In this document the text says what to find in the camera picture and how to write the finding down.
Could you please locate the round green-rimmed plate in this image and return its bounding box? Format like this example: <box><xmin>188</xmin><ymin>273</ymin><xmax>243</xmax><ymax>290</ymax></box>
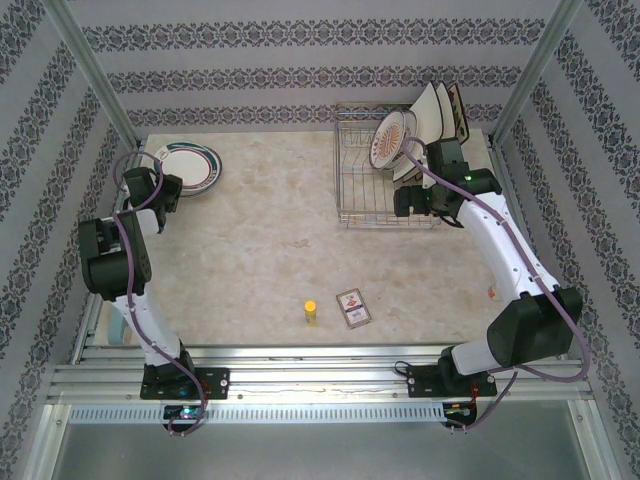
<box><xmin>153</xmin><ymin>142</ymin><xmax>221</xmax><ymax>194</ymax></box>

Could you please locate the round orange sunburst plate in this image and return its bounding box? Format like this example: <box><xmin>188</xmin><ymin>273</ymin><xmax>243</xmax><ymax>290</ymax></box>
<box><xmin>368</xmin><ymin>109</ymin><xmax>417</xmax><ymax>171</ymax></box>

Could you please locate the square plate fruit print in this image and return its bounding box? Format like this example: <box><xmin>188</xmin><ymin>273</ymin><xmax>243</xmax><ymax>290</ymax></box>
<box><xmin>446</xmin><ymin>83</ymin><xmax>470</xmax><ymax>147</ymax></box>

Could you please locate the playing card box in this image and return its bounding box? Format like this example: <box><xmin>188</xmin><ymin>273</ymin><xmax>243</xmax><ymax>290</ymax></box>
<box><xmin>335</xmin><ymin>288</ymin><xmax>373</xmax><ymax>331</ymax></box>

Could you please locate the grey metal panel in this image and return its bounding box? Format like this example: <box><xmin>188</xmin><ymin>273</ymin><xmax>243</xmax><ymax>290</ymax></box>
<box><xmin>39</xmin><ymin>399</ymin><xmax>616</xmax><ymax>480</ymax></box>

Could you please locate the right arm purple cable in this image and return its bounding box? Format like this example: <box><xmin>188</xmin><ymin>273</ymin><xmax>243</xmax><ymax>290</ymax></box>
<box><xmin>403</xmin><ymin>137</ymin><xmax>591</xmax><ymax>435</ymax></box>

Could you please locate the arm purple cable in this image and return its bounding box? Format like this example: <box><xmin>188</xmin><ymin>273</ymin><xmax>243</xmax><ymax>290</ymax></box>
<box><xmin>113</xmin><ymin>151</ymin><xmax>211</xmax><ymax>437</ymax></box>
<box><xmin>403</xmin><ymin>137</ymin><xmax>591</xmax><ymax>435</ymax></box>

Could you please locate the aluminium side rail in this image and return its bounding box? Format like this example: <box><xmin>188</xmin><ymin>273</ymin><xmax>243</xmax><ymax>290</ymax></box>
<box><xmin>69</xmin><ymin>139</ymin><xmax>146</xmax><ymax>364</ymax></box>
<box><xmin>487</xmin><ymin>139</ymin><xmax>571</xmax><ymax>359</ymax></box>

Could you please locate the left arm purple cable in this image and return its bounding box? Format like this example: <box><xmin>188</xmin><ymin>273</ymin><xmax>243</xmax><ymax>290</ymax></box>
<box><xmin>113</xmin><ymin>151</ymin><xmax>211</xmax><ymax>437</ymax></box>

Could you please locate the aluminium frame post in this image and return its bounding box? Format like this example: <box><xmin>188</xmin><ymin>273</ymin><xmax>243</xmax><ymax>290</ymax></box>
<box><xmin>42</xmin><ymin>0</ymin><xmax>146</xmax><ymax>151</ymax></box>
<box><xmin>487</xmin><ymin>0</ymin><xmax>586</xmax><ymax>149</ymax></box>

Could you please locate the chrome wire dish rack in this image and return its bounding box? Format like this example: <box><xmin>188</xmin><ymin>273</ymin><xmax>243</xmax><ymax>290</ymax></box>
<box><xmin>332</xmin><ymin>102</ymin><xmax>459</xmax><ymax>229</ymax></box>

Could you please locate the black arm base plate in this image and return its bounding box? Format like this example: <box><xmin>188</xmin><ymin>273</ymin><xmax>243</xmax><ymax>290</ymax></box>
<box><xmin>405</xmin><ymin>364</ymin><xmax>499</xmax><ymax>400</ymax></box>
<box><xmin>139</xmin><ymin>367</ymin><xmax>231</xmax><ymax>401</ymax></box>

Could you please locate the aluminium mounting rail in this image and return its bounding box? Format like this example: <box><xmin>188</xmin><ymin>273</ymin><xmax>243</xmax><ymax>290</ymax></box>
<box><xmin>47</xmin><ymin>342</ymin><xmax>596</xmax><ymax>401</ymax></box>

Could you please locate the slotted cable duct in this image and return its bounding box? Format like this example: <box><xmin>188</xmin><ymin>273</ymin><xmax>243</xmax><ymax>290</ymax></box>
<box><xmin>67</xmin><ymin>403</ymin><xmax>446</xmax><ymax>425</ymax></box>

